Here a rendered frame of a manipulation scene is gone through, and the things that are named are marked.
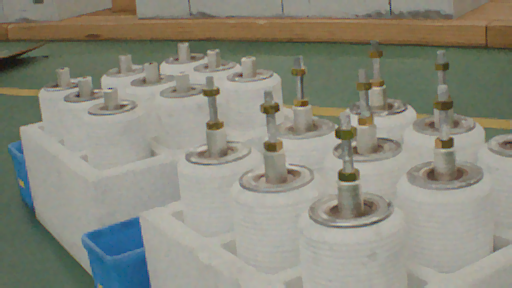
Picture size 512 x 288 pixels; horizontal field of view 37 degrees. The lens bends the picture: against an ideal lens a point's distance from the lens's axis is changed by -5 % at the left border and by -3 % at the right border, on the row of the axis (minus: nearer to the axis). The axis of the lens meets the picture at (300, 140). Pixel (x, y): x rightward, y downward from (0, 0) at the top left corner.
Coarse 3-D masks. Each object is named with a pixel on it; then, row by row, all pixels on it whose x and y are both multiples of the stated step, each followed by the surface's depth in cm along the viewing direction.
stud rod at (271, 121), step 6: (264, 90) 76; (270, 90) 75; (264, 96) 76; (270, 96) 75; (264, 102) 76; (270, 102) 75; (270, 120) 76; (270, 126) 76; (276, 126) 77; (270, 132) 76; (276, 132) 77; (270, 138) 77; (276, 138) 77
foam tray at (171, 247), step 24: (144, 216) 91; (168, 216) 90; (144, 240) 92; (168, 240) 86; (192, 240) 83; (216, 240) 82; (504, 240) 77; (168, 264) 87; (192, 264) 82; (216, 264) 77; (240, 264) 76; (408, 264) 73; (480, 264) 72; (504, 264) 72
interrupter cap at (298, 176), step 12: (288, 168) 80; (300, 168) 80; (240, 180) 78; (252, 180) 78; (264, 180) 78; (288, 180) 78; (300, 180) 77; (312, 180) 77; (264, 192) 75; (276, 192) 75
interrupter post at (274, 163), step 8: (264, 152) 77; (280, 152) 77; (264, 160) 77; (272, 160) 77; (280, 160) 77; (264, 168) 78; (272, 168) 77; (280, 168) 77; (272, 176) 77; (280, 176) 77
